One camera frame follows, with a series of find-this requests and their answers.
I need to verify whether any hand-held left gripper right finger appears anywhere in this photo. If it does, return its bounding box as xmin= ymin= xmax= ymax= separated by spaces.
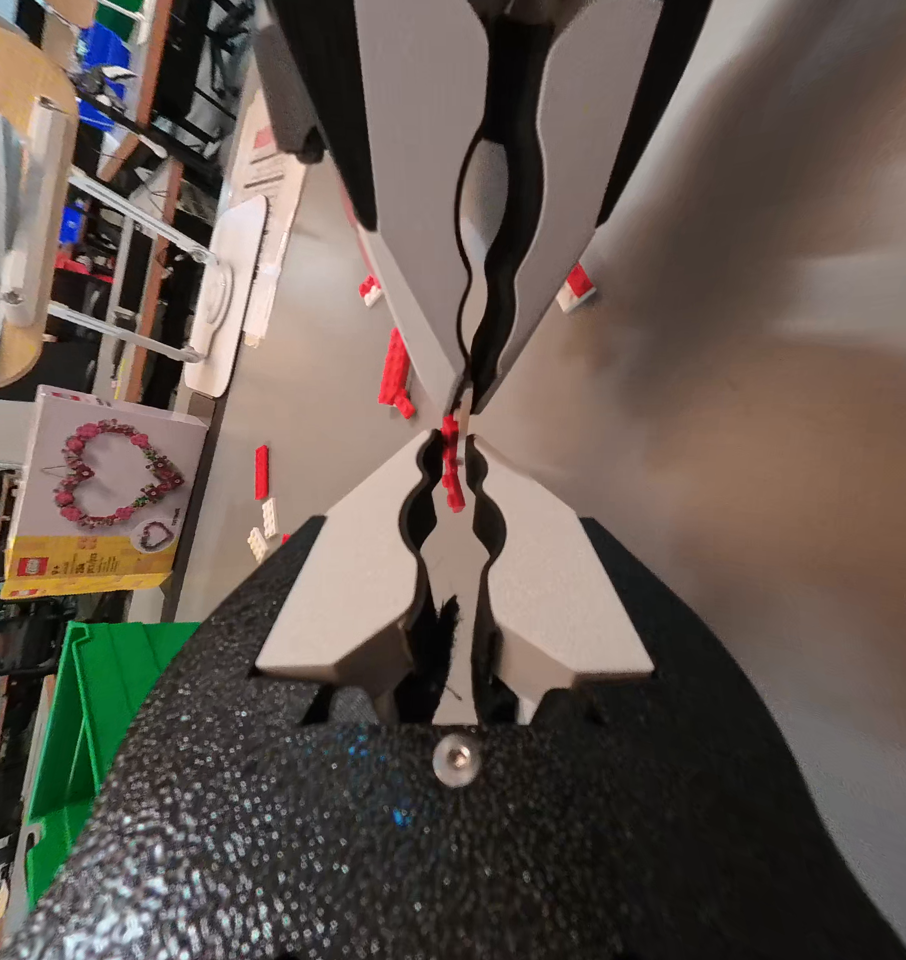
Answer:
xmin=464 ymin=435 xmax=656 ymax=727

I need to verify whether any blue storage bin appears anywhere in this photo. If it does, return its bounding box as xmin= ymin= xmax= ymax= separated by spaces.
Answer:
xmin=76 ymin=21 xmax=137 ymax=127

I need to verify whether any lego box with heart picture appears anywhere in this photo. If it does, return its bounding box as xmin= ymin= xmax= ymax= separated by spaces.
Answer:
xmin=1 ymin=384 xmax=208 ymax=600

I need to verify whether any long red lego strip assembly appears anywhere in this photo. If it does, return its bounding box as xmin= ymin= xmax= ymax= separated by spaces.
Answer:
xmin=556 ymin=261 xmax=598 ymax=314

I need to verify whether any green plastic bin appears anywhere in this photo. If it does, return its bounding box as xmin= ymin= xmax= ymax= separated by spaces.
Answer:
xmin=24 ymin=619 xmax=202 ymax=912

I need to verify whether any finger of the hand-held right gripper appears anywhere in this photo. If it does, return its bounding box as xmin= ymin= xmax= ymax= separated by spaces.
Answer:
xmin=466 ymin=0 xmax=665 ymax=415
xmin=354 ymin=0 xmax=493 ymax=414

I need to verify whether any red and white lego assembly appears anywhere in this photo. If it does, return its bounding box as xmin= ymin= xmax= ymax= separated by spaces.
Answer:
xmin=439 ymin=384 xmax=475 ymax=513

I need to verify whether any white book stand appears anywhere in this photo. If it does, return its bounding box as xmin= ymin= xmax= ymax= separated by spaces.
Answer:
xmin=3 ymin=96 xmax=271 ymax=400

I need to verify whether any wooden shelf frame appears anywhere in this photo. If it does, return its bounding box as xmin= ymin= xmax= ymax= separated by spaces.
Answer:
xmin=96 ymin=0 xmax=187 ymax=406

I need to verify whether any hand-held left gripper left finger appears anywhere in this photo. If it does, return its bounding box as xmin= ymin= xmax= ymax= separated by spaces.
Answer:
xmin=255 ymin=427 xmax=433 ymax=727

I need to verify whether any red lego plate cluster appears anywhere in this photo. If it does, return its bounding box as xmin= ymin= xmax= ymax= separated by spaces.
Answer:
xmin=378 ymin=327 xmax=418 ymax=420

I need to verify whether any white printed paper sheet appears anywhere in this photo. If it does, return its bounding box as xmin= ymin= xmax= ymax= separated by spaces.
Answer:
xmin=230 ymin=93 xmax=309 ymax=220

